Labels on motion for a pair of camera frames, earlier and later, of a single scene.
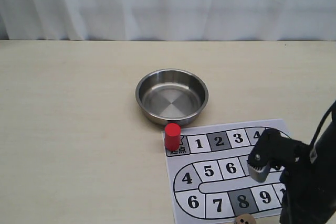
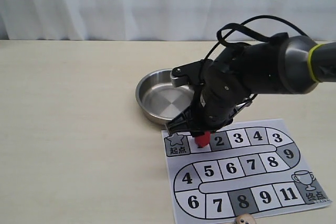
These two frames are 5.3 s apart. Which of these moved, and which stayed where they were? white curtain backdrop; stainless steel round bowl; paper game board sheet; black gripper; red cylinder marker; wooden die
Moved: black gripper; red cylinder marker
Stayed: stainless steel round bowl; white curtain backdrop; paper game board sheet; wooden die
